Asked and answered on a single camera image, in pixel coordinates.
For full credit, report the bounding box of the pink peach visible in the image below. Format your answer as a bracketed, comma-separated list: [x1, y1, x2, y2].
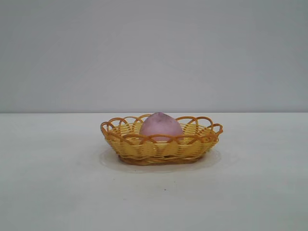
[139, 112, 184, 143]

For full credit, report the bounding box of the yellow woven wicker basket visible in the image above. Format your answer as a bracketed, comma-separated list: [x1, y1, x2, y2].
[100, 115, 224, 167]

